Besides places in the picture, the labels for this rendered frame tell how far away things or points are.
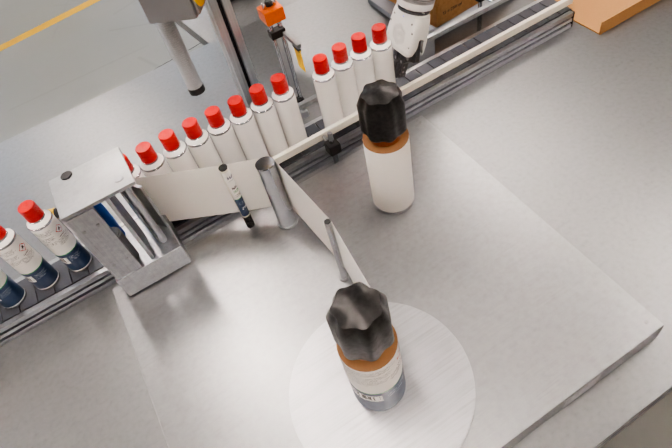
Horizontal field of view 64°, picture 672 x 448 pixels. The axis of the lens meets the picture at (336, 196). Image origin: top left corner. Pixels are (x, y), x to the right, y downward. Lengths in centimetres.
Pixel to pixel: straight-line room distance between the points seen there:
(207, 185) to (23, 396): 55
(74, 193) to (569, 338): 88
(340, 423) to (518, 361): 31
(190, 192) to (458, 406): 64
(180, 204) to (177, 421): 42
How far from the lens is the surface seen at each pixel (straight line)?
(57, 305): 133
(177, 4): 105
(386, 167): 103
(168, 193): 115
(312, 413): 96
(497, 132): 136
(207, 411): 103
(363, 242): 111
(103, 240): 108
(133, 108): 172
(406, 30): 130
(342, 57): 123
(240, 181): 110
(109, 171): 105
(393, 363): 80
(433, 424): 94
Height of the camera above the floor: 179
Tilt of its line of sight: 50 degrees down
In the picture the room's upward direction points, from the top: 15 degrees counter-clockwise
